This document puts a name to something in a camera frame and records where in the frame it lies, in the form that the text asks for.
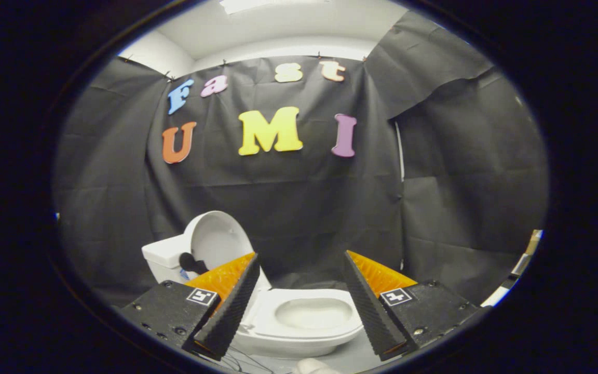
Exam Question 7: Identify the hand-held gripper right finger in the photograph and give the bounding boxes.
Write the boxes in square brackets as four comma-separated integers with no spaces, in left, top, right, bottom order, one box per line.
[342,250,487,363]

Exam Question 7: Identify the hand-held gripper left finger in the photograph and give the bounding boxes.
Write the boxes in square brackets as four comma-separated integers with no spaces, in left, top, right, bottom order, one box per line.
[120,252,261,362]

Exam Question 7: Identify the white toilet bowl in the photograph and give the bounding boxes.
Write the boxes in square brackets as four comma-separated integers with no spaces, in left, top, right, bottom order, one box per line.
[230,312,365,359]

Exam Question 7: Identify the white cloth lump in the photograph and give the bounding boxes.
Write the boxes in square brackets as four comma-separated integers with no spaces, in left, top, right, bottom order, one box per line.
[296,357,342,374]

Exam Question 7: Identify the black backdrop cloth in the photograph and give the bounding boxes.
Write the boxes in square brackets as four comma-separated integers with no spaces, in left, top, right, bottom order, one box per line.
[52,10,549,308]

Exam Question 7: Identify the white paper sheet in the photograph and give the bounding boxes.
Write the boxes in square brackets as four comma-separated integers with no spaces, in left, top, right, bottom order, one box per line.
[480,285,513,308]

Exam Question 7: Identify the brown cardboard box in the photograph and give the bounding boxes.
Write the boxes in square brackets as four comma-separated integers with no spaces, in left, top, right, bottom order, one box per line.
[524,229,544,256]

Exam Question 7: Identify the thin black cable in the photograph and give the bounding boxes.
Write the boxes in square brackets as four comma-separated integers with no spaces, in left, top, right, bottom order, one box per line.
[195,345,281,373]

